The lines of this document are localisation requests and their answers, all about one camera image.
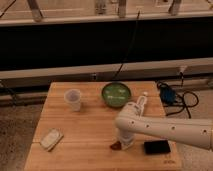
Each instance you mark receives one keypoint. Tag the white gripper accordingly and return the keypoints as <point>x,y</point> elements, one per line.
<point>125,138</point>

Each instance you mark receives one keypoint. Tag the dark red pepper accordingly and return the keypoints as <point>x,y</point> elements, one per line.
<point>116,146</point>

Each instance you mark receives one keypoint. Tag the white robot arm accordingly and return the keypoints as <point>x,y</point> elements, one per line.
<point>131,121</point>

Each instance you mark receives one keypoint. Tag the black rectangular sponge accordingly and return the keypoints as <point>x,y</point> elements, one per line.
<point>157,147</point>

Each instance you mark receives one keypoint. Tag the white tube bottle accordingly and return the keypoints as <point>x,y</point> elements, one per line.
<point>141,102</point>

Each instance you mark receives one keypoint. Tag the green bowl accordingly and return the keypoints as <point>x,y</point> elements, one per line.
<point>116,94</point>

